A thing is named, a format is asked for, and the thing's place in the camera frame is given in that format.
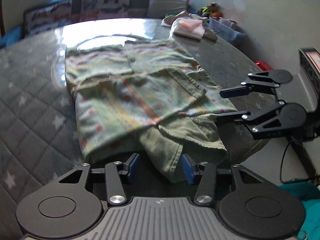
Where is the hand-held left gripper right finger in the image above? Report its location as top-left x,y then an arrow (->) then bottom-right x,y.
182,154 -> 263,205

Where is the beige garment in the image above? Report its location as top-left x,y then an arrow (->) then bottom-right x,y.
161,10 -> 218,41

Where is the grey cushion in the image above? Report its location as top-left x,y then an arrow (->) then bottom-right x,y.
147,0 -> 189,19

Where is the square butterfly print cushion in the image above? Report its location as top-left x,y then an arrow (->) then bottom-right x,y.
80,0 -> 133,22

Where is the blue sofa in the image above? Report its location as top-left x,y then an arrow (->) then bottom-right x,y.
0,0 -> 250,51

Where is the brown teddy bear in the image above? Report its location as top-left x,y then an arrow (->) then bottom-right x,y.
196,2 -> 220,17

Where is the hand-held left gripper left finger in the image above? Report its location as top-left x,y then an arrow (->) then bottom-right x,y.
58,152 -> 140,206

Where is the red plastic stool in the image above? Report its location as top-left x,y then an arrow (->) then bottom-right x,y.
255,60 -> 273,71

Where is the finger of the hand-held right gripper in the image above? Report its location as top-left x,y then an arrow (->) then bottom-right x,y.
216,99 -> 286,133
219,71 -> 280,99

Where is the long butterfly print cushion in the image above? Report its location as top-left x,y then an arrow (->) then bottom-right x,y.
23,0 -> 73,34

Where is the green floral child jacket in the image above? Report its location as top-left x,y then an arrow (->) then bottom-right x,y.
64,38 -> 238,184

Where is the clear plastic storage box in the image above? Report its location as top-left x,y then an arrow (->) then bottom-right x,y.
207,17 -> 247,48

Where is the grey quilted star tablecloth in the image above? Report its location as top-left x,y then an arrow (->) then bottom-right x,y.
0,17 -> 271,240

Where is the black cable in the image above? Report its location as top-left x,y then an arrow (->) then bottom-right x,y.
280,134 -> 320,184

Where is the pink tissue packet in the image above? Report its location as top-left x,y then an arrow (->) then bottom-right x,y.
171,17 -> 206,40

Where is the teal jacket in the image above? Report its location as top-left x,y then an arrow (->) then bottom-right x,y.
278,179 -> 320,240

